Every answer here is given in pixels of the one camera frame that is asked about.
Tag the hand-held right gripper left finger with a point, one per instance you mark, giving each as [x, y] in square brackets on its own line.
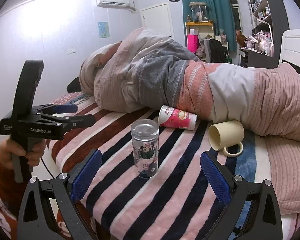
[86, 177]

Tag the pink bag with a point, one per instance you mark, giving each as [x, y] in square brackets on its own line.
[192, 43]

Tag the white air conditioner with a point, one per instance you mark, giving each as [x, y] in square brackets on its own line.
[112, 1]

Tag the wall poster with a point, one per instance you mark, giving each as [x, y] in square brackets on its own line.
[103, 29]

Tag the pink paper cup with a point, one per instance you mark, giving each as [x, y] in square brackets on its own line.
[180, 120]

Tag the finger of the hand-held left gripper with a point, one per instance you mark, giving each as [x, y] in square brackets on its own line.
[82, 120]
[67, 108]

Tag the yellow shelf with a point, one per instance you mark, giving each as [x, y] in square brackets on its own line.
[198, 24]

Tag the patchwork quilt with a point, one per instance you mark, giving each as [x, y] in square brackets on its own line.
[152, 75]

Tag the black backpack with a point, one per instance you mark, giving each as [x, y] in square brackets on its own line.
[216, 50]

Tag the brown plush toy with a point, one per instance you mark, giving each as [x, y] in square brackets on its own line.
[240, 38]

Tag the teal curtain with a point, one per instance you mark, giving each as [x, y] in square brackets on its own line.
[215, 5]

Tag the white bed frame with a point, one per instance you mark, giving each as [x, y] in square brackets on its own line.
[297, 45]

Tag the black bookshelf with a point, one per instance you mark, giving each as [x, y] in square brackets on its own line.
[280, 30]

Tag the white door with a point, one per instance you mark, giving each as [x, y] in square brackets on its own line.
[156, 17]

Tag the printed pillow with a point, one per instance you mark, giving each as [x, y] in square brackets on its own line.
[77, 98]

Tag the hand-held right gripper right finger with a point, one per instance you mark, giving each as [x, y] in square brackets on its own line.
[215, 180]

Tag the clear printed glass cup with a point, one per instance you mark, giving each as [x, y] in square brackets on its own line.
[145, 142]

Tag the glass display case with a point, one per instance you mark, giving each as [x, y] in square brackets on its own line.
[198, 12]

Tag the cream mug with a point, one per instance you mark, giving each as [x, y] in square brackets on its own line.
[230, 132]

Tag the white wall socket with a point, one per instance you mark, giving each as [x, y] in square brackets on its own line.
[70, 51]

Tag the striped fleece blanket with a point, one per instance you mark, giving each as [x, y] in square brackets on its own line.
[140, 200]

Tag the dark cloth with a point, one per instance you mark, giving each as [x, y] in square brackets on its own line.
[73, 85]

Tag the window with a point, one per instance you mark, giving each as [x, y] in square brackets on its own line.
[234, 17]

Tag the person's left hand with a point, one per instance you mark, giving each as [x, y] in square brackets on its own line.
[15, 150]

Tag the pile of pink toys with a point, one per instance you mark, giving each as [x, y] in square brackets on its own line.
[261, 42]

